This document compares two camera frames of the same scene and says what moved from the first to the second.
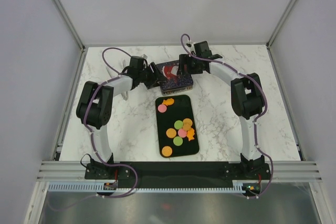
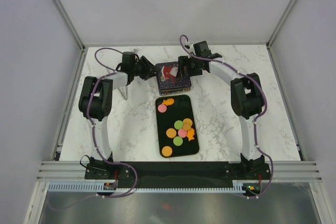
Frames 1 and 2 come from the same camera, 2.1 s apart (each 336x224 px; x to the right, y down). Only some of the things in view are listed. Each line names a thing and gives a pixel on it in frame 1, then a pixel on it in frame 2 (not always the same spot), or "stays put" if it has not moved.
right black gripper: [184, 60] stays put
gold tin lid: [173, 80] stays put
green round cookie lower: [178, 140] stays put
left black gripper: [156, 78] -> [150, 70]
